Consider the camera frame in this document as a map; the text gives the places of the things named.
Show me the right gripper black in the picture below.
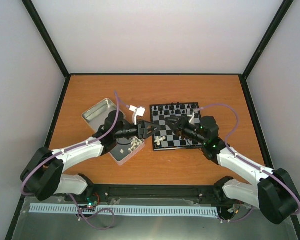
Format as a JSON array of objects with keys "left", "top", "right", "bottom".
[{"left": 164, "top": 116, "right": 207, "bottom": 145}]

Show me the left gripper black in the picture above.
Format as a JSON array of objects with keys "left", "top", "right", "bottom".
[{"left": 115, "top": 120, "right": 162, "bottom": 140}]

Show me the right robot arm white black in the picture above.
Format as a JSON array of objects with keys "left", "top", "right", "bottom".
[{"left": 165, "top": 116, "right": 300, "bottom": 225}]

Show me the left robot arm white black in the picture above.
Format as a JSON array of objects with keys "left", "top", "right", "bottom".
[{"left": 20, "top": 110, "right": 161, "bottom": 202}]

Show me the black white chess board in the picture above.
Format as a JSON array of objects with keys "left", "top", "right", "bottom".
[{"left": 150, "top": 102, "right": 209, "bottom": 151}]

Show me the small circuit board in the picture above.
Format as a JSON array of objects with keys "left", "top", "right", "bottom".
[{"left": 79, "top": 192, "right": 101, "bottom": 214}]

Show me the pink tin box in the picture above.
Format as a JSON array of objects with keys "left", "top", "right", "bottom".
[{"left": 109, "top": 137, "right": 145, "bottom": 166}]

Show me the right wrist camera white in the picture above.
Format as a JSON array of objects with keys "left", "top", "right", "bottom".
[{"left": 187, "top": 108, "right": 200, "bottom": 125}]

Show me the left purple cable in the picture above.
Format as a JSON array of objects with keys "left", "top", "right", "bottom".
[{"left": 21, "top": 90, "right": 133, "bottom": 196}]

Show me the black frame rail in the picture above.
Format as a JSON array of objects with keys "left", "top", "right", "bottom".
[{"left": 92, "top": 184, "right": 219, "bottom": 205}]

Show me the purple cable on base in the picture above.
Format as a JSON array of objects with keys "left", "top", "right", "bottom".
[{"left": 69, "top": 194, "right": 116, "bottom": 230}]

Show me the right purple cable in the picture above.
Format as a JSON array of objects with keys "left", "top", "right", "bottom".
[{"left": 193, "top": 103, "right": 300, "bottom": 216}]

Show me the light blue cable duct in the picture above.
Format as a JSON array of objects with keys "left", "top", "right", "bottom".
[{"left": 28, "top": 203, "right": 218, "bottom": 219}]

